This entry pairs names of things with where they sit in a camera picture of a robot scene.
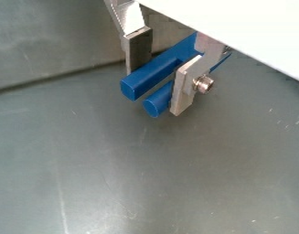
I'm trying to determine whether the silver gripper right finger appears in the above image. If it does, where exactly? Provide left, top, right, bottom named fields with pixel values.
left=170, top=32, right=232, bottom=116

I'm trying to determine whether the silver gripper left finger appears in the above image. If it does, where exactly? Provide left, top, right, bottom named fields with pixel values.
left=105, top=0, right=153, bottom=74

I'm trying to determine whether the blue square-circle object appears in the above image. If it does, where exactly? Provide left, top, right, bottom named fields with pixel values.
left=121, top=31, right=233, bottom=119

